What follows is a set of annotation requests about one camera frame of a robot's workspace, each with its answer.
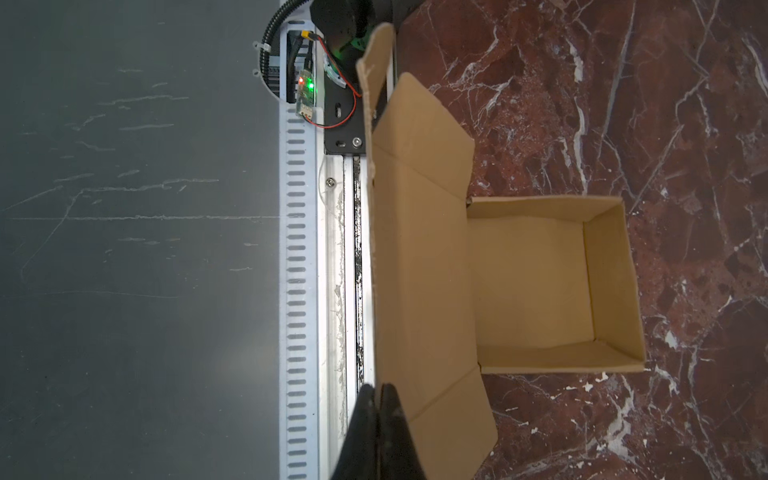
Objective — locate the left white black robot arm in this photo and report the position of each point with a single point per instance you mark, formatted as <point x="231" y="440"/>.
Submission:
<point x="344" y="21"/>

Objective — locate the green circuit board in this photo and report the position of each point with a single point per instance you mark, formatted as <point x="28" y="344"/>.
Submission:
<point x="305" y="95"/>

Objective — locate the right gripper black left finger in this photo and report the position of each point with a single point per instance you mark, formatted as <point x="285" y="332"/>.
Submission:
<point x="358" y="457"/>

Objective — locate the brown cardboard box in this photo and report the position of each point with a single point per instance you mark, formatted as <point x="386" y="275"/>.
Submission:
<point x="468" y="286"/>

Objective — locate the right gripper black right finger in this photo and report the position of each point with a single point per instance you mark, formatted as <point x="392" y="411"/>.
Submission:
<point x="398" y="458"/>

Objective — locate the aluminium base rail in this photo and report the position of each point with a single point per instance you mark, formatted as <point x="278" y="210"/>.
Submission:
<point x="325" y="313"/>

